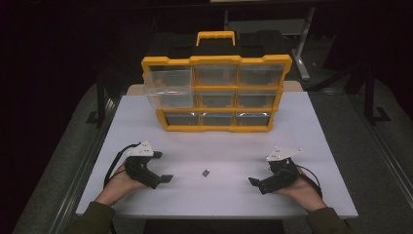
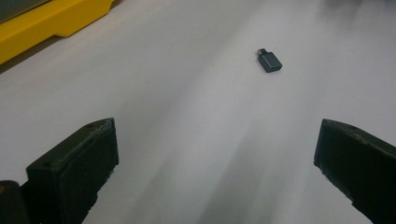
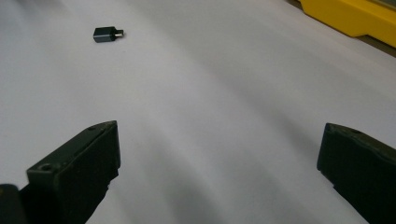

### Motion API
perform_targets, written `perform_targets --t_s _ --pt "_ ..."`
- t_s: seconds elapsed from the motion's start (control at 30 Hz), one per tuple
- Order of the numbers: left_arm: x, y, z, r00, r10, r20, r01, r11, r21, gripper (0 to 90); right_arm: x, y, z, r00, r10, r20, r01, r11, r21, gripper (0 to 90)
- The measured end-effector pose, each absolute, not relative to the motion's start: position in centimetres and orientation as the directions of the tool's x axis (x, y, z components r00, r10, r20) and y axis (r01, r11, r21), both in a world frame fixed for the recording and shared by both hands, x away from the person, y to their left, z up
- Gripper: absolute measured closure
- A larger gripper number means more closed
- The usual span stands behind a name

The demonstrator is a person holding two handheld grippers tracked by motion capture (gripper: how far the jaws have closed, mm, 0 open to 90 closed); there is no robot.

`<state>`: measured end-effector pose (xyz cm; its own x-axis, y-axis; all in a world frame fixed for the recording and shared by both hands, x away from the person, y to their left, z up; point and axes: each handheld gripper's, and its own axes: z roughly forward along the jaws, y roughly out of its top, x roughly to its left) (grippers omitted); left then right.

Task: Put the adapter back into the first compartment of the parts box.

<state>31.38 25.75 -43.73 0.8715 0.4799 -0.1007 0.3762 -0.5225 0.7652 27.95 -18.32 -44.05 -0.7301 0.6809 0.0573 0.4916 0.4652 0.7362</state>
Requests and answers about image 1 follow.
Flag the grid of small clear drawers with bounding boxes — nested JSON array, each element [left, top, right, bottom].
[[165, 63, 285, 128]]

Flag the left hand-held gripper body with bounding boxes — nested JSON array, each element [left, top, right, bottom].
[[124, 140, 158, 189]]

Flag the person's left hand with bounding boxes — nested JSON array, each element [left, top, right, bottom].
[[94, 162, 148, 208]]

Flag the yellow and black organizer cabinet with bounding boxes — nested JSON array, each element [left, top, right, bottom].
[[140, 29, 293, 134]]

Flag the black metal stand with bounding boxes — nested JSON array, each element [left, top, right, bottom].
[[85, 72, 110, 129], [362, 62, 392, 126]]

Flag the person's right hand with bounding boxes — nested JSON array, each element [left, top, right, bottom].
[[275, 175, 327, 215]]

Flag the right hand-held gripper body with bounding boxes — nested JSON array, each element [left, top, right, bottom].
[[265, 146, 304, 193]]

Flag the metal floor rail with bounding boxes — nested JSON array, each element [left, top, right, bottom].
[[48, 97, 122, 234], [349, 96, 413, 204]]

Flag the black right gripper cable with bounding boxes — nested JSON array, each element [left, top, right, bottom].
[[296, 164, 324, 200]]

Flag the single clear pull-out drawer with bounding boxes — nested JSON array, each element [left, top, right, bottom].
[[142, 64, 196, 110]]

